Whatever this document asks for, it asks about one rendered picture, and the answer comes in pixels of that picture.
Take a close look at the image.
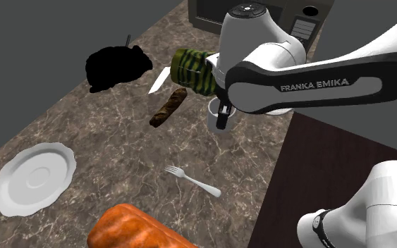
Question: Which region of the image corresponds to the silver fork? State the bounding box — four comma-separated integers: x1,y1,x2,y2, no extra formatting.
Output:
164,165,222,199

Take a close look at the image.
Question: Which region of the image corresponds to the brown mottled bread stick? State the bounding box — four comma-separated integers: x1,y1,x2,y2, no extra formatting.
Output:
149,87,188,129

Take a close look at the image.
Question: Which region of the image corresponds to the black lumpy object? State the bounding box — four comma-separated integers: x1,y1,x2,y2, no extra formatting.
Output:
85,34,154,94

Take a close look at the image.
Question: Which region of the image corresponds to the orange-brown bread loaf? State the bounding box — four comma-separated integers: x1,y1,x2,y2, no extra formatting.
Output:
86,203,200,248

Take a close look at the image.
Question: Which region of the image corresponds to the white scalloped plate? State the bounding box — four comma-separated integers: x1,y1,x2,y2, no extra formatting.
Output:
0,142,78,218

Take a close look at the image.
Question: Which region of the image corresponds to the green striped round object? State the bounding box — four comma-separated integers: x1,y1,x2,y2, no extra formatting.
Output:
170,48,220,97

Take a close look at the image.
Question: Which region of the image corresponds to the white cup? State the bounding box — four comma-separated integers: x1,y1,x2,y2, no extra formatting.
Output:
207,97,236,135

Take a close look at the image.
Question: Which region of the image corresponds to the grey microwave oven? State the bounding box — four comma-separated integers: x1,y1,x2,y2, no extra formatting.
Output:
188,0,336,54

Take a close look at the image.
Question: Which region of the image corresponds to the dark maroon robot stand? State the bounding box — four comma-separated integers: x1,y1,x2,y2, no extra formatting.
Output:
247,111,397,248

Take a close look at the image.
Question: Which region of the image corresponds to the white knife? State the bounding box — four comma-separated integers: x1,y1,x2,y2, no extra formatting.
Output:
147,66,172,95

